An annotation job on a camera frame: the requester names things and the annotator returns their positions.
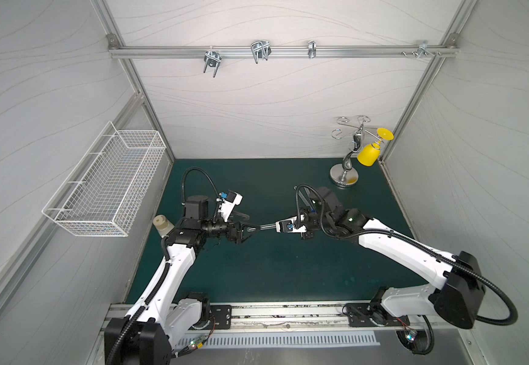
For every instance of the clear test tube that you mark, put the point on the clear test tube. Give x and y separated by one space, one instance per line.
267 227
309 195

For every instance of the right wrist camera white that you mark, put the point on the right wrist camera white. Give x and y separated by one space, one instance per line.
289 226

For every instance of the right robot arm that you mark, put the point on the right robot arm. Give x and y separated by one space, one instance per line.
454 288

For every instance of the green table mat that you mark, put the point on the green table mat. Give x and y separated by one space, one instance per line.
270 266

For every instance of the aluminium crossbar rail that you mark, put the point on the aluminium crossbar rail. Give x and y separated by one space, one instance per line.
277 52

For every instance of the metal clamp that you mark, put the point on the metal clamp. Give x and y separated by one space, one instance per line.
260 50
422 51
212 59
312 49

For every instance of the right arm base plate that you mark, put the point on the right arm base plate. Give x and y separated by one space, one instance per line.
371 315

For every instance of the white slotted cable duct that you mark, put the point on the white slotted cable duct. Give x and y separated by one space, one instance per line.
292 340

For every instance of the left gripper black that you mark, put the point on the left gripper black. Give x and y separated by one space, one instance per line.
235 230

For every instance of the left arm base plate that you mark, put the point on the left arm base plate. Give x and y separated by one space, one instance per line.
218 317

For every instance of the chrome cup holder stand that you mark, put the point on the chrome cup holder stand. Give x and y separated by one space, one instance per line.
344 175

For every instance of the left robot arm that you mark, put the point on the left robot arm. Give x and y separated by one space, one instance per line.
156 330

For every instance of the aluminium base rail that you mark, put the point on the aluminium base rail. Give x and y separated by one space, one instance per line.
304 316

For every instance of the beige plastic bottle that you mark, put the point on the beige plastic bottle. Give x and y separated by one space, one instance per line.
163 225

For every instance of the white wire basket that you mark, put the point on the white wire basket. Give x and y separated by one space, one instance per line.
103 193

